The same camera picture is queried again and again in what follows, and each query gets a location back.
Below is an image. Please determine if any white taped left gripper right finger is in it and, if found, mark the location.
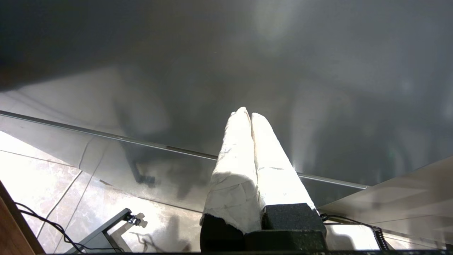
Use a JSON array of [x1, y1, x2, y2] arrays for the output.
[[251, 113, 327, 236]]

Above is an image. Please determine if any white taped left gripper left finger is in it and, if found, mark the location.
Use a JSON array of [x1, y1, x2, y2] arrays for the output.
[[200, 107, 263, 252]]

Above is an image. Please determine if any tall glossy cabinet unit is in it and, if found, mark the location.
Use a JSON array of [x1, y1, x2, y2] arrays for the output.
[[0, 0, 453, 215]]

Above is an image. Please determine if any light gray base cabinet panel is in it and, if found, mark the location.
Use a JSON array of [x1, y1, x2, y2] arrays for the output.
[[317, 156, 453, 248]]

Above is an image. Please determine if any chrome cabinet trim strip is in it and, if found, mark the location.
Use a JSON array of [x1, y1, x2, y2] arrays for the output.
[[0, 110, 368, 189]]

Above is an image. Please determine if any gray metal stand leg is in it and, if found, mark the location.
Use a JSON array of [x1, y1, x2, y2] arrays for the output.
[[65, 208, 142, 254]]

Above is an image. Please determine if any brown wooden furniture panel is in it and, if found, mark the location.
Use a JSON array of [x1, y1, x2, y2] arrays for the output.
[[0, 180, 46, 255]]

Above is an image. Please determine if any black coiled cable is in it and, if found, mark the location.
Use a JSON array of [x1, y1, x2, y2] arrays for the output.
[[320, 214, 390, 250]]

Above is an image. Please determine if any thin black floor cable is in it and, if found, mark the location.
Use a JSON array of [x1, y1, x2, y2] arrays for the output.
[[14, 202, 124, 254]]

